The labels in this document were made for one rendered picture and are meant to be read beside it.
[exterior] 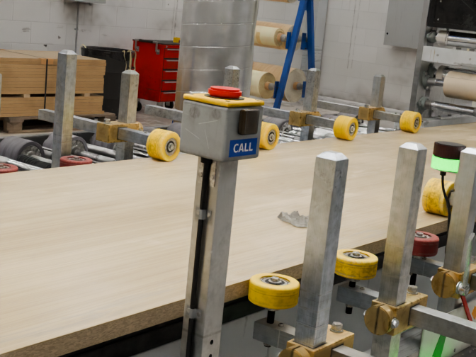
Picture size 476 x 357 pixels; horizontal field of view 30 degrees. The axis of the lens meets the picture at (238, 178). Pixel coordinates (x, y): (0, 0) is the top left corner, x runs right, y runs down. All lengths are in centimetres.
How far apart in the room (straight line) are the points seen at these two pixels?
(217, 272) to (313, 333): 28
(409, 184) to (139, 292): 48
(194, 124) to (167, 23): 973
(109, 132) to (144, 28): 811
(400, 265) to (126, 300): 48
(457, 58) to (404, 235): 280
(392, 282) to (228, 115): 61
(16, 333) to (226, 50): 445
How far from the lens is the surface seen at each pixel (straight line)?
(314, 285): 131
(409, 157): 148
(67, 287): 133
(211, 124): 102
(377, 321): 153
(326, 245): 128
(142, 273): 141
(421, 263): 183
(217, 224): 106
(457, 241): 174
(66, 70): 231
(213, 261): 107
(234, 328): 154
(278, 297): 138
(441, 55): 429
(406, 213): 149
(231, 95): 104
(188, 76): 557
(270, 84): 859
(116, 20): 1024
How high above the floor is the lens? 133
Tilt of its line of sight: 11 degrees down
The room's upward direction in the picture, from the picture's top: 6 degrees clockwise
